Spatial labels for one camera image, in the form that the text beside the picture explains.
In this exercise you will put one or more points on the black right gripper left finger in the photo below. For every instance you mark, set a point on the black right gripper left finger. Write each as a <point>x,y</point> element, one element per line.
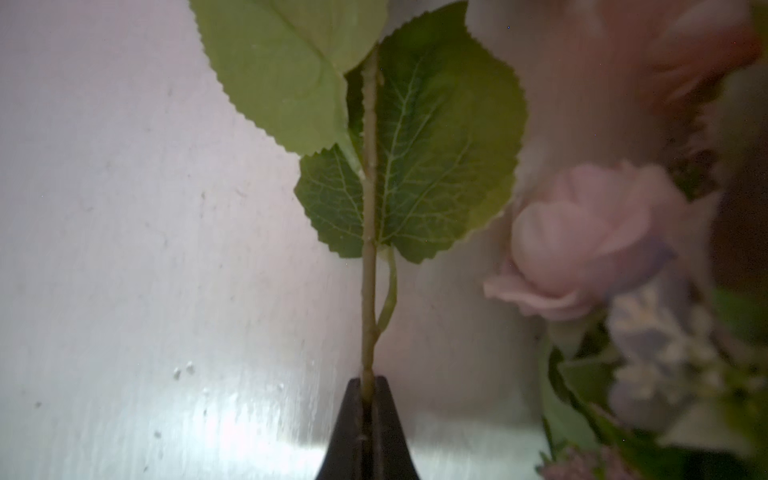
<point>344,456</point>

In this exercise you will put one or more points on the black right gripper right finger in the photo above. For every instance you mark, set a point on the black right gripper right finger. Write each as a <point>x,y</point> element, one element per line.
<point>390,456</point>

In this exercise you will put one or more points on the mixed flower bouquet pile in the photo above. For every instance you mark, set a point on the mixed flower bouquet pile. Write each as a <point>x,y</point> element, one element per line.
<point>639,238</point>

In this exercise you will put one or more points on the orange sunflower stem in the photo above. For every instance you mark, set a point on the orange sunflower stem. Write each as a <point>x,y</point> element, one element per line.
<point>407,140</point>

